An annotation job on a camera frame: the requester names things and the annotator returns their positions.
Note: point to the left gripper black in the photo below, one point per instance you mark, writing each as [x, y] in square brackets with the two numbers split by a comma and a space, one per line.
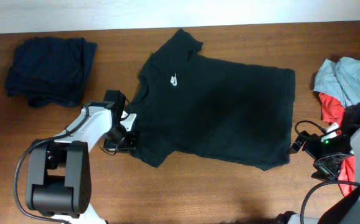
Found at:
[131, 145]

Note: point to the black Nike t-shirt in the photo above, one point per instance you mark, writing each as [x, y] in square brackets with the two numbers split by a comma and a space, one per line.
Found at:
[212, 108]

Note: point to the light grey-blue shirt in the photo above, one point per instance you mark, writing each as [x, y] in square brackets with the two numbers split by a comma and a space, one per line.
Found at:
[340, 80]

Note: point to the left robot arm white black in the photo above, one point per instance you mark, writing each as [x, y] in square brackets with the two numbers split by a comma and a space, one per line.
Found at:
[59, 185]

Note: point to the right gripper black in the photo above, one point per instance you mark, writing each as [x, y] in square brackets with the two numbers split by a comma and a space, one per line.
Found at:
[309, 147]

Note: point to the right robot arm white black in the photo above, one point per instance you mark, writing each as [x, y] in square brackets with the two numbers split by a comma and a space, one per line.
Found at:
[347, 210]

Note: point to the folded navy blue garment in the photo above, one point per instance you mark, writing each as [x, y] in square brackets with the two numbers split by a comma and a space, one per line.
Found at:
[49, 70]

